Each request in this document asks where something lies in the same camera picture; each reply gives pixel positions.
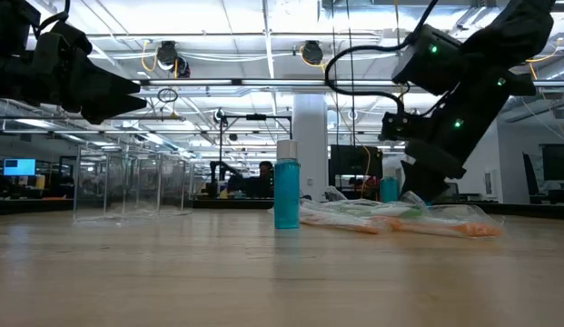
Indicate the large black wall monitor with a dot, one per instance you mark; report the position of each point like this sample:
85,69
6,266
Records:
557,162

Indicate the clear acrylic organizer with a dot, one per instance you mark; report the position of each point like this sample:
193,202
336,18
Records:
127,181

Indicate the orange white toothbrush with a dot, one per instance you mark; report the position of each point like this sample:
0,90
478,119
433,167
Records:
345,222
445,227

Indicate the blue lit monitor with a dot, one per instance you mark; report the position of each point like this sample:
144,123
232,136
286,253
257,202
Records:
19,166

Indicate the long ceiling light bar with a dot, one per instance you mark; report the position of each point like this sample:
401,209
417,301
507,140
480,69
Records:
263,82

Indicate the black aluminium table frame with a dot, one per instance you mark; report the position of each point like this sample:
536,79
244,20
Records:
536,210

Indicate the black background robot arm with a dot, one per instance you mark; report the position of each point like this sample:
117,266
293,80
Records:
220,172

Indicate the black background station frame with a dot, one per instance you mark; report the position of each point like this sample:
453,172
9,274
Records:
255,117

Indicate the black mesh chair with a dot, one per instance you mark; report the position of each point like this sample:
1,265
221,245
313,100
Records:
454,193

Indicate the black screen on cart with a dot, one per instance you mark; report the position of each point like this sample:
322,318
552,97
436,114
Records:
354,161

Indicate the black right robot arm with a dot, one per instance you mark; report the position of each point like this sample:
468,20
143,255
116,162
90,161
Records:
513,36

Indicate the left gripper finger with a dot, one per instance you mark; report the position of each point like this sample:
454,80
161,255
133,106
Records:
109,109
95,77

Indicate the yellow container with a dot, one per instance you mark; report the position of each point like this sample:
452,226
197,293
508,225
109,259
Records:
40,181

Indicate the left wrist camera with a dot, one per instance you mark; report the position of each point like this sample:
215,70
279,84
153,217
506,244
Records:
68,38

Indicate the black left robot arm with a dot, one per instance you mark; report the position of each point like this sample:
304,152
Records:
13,20

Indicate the person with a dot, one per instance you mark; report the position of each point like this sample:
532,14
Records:
265,177

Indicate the white building pillar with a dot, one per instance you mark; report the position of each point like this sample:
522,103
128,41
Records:
313,136

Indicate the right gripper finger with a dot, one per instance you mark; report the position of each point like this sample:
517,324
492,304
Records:
418,181
440,188

